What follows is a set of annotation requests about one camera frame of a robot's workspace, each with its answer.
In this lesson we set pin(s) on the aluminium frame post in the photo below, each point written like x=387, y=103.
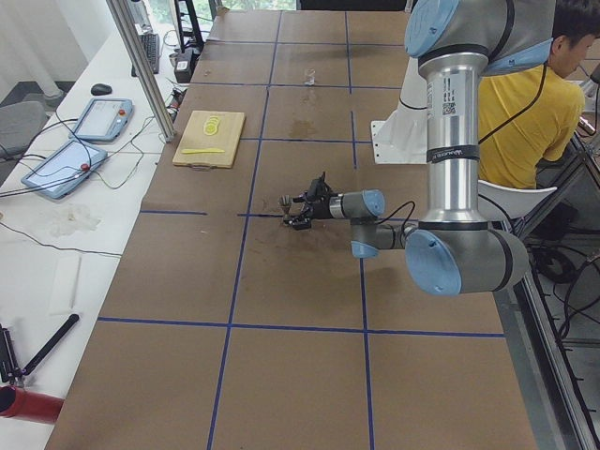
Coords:
x=126, y=28

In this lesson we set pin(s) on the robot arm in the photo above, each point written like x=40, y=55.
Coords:
x=452, y=250

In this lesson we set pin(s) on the steel double jigger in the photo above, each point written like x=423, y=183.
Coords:
x=285, y=203

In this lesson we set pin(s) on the white chair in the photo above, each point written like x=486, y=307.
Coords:
x=497, y=203

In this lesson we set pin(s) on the person in yellow shirt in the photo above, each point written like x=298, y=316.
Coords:
x=531, y=115

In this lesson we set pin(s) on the teach pendant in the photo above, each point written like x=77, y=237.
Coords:
x=102, y=120
x=65, y=169

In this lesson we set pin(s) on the red cylinder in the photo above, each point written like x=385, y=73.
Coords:
x=21, y=404

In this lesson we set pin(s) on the yellow plastic knife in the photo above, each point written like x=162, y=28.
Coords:
x=207, y=150

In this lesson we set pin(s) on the bamboo cutting board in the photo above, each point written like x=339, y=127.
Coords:
x=227, y=138

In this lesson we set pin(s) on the black stick tool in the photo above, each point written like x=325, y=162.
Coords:
x=50, y=344

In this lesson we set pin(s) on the black computer mouse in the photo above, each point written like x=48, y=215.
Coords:
x=101, y=89

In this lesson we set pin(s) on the white foam block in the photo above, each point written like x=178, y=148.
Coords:
x=64, y=285

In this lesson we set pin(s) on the upper teach pendant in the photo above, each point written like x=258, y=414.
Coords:
x=102, y=120

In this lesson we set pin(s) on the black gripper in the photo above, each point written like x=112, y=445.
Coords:
x=321, y=209

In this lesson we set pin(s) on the black power adapter box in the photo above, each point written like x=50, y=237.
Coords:
x=183, y=66

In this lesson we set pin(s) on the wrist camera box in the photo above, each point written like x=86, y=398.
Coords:
x=318, y=188

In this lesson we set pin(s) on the crumpled white tissue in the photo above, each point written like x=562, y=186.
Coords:
x=69, y=218

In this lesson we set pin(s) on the black keyboard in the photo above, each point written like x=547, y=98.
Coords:
x=151, y=47

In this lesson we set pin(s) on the lower teach pendant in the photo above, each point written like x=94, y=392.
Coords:
x=65, y=169

